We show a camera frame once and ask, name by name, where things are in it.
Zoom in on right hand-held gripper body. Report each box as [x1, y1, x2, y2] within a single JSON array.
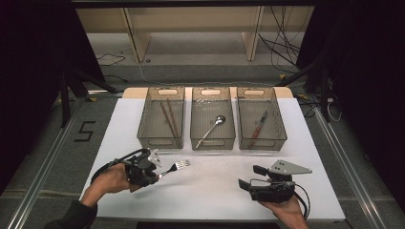
[[247, 159, 313, 204]]

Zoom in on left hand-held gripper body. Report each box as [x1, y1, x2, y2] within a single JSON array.
[[124, 148, 164, 189]]

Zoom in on wooden-handled fork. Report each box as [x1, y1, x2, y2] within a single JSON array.
[[129, 158, 192, 194]]

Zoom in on wooden-handled table knife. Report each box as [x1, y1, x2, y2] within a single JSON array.
[[248, 110, 268, 148]]

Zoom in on smoky clear plastic bin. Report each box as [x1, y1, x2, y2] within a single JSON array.
[[236, 86, 288, 152], [189, 86, 237, 152], [137, 86, 186, 151]]

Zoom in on metal spoon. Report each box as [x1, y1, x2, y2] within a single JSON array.
[[195, 114, 226, 150]]

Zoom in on person's right hand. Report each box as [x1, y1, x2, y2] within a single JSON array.
[[258, 196, 306, 221]]

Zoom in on person's left hand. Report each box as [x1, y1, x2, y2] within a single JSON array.
[[89, 163, 132, 196]]

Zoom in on white table sheet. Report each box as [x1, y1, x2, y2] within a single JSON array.
[[73, 96, 347, 222]]

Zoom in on black metal stand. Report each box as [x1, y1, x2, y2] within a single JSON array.
[[276, 58, 332, 124]]

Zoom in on black tripod stand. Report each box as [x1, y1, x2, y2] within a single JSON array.
[[57, 65, 119, 129]]

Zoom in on light wooden shelf unit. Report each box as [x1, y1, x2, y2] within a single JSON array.
[[75, 6, 315, 63]]

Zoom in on right hand-held gripper cable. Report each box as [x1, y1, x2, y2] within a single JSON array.
[[249, 177, 311, 221]]

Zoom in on hand-held gripper cable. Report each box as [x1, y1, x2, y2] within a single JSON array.
[[249, 177, 311, 221], [90, 148, 151, 185]]

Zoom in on left hand-held gripper cable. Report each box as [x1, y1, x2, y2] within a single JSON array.
[[90, 148, 151, 185]]

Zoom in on aluminium floor rail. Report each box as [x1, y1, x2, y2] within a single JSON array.
[[5, 97, 88, 229], [313, 106, 388, 229]]

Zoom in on white plug with cable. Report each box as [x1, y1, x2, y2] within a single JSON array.
[[326, 96, 344, 123]]

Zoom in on thin black floor cable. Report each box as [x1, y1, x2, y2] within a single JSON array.
[[96, 52, 129, 84]]

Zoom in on bundle of black cables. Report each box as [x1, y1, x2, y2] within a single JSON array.
[[257, 6, 302, 74]]

